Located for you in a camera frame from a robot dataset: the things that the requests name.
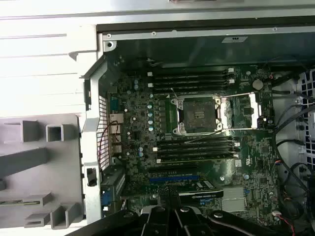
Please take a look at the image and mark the black RAM slot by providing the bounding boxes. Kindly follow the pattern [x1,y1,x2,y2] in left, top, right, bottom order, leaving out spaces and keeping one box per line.
[152,142,241,149]
[155,137,236,144]
[156,154,240,165]
[147,68,234,75]
[150,85,232,93]
[155,148,237,155]
[149,73,234,81]
[147,79,235,87]

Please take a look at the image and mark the green RAM stick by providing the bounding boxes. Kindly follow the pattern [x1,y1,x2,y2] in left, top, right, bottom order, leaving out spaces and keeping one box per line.
[0,199,41,206]

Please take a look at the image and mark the black expansion slot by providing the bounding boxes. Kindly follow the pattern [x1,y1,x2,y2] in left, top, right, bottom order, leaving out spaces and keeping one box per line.
[147,166,199,175]

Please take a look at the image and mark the silver disk bay cage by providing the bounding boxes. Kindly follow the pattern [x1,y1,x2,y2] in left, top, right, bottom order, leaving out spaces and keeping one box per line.
[270,68,315,173]

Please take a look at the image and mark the green motherboard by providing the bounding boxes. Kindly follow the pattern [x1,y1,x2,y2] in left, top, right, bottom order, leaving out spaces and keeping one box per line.
[107,64,284,223]

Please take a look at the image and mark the red black wire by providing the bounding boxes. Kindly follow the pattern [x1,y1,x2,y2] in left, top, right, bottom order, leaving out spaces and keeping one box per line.
[97,120,119,170]

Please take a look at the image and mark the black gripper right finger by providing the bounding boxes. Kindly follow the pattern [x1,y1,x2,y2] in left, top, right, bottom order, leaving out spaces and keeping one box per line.
[172,188,281,236]

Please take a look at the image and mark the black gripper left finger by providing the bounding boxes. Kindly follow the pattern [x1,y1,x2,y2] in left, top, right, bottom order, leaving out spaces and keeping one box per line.
[65,187,174,236]

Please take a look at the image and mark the CPU socket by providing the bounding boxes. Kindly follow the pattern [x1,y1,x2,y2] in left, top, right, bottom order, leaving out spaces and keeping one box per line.
[171,94,223,136]

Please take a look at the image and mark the black PC case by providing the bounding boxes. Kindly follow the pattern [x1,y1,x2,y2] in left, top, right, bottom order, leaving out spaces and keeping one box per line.
[78,14,315,226]

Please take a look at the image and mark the silver chipset heatsink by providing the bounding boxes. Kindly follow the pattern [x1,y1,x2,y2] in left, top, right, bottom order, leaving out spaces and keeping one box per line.
[221,186,248,212]

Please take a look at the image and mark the blue expansion slot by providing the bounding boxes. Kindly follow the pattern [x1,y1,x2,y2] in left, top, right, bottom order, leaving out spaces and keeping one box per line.
[149,175,199,182]

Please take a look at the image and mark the black data cable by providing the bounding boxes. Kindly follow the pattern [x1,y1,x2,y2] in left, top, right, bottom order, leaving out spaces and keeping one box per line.
[274,139,311,197]

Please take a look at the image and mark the black graphics card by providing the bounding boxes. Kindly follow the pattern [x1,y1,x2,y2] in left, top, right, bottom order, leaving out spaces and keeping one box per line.
[147,179,225,205]

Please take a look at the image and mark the silver socket cover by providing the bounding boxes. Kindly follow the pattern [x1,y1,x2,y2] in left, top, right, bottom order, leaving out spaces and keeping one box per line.
[220,91,263,131]

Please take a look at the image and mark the grey parts rack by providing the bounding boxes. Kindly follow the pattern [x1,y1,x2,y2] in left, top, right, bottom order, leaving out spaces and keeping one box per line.
[0,113,86,231]

